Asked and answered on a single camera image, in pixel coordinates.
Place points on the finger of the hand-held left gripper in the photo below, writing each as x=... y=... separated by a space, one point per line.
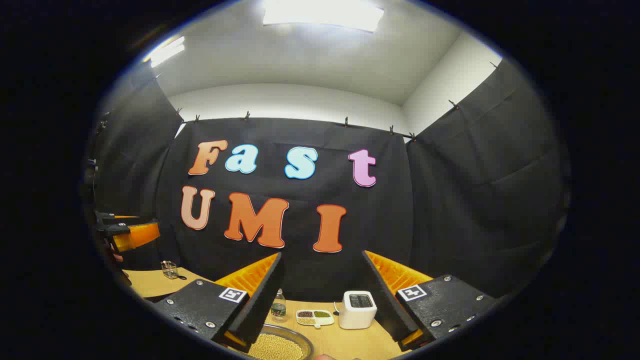
x=137 y=236
x=110 y=218

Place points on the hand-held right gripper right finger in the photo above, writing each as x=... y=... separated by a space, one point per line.
x=445 y=302

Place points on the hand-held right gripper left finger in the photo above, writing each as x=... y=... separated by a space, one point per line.
x=200 y=307

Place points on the heap of soybeans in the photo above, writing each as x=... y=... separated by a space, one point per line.
x=275 y=347

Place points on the clear plastic water bottle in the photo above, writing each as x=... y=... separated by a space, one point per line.
x=278 y=307

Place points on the white boxy appliance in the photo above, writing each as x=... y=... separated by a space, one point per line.
x=356 y=312

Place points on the small pile of yellow beans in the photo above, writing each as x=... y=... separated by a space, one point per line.
x=306 y=321

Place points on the white divided dish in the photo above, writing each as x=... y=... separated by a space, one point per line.
x=325 y=321

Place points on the pile of green mung beans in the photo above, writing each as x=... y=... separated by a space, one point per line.
x=322 y=314

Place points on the ceiling light panel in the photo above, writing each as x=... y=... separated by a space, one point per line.
x=322 y=14
x=167 y=51

